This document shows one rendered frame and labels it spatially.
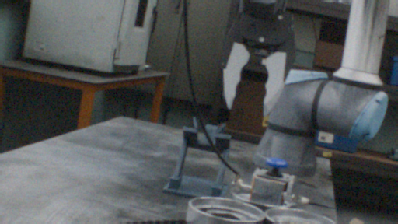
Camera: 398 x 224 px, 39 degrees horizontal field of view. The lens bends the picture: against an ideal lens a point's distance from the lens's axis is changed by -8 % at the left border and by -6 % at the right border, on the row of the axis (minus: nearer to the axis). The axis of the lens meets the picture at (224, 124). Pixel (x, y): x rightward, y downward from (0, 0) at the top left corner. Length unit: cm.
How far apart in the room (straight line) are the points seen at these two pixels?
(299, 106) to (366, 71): 17
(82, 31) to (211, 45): 175
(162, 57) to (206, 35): 39
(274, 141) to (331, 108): 15
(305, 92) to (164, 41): 347
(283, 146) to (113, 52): 183
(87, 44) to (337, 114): 201
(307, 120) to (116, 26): 186
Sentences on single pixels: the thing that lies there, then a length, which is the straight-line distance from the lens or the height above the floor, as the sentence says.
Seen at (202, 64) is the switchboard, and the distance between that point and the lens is 467.
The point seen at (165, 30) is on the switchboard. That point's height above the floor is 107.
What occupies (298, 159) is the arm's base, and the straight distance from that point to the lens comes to 134.
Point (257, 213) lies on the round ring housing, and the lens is 84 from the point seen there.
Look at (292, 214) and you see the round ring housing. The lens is 88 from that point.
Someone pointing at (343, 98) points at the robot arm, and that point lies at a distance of 128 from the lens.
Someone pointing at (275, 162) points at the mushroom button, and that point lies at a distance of 104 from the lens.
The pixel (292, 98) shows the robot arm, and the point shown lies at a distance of 133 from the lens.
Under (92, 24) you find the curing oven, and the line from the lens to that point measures 310.
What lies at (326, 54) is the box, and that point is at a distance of 429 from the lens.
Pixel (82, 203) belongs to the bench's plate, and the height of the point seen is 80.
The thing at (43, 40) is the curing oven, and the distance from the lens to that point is 321.
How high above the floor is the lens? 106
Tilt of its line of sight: 8 degrees down
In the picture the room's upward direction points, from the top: 11 degrees clockwise
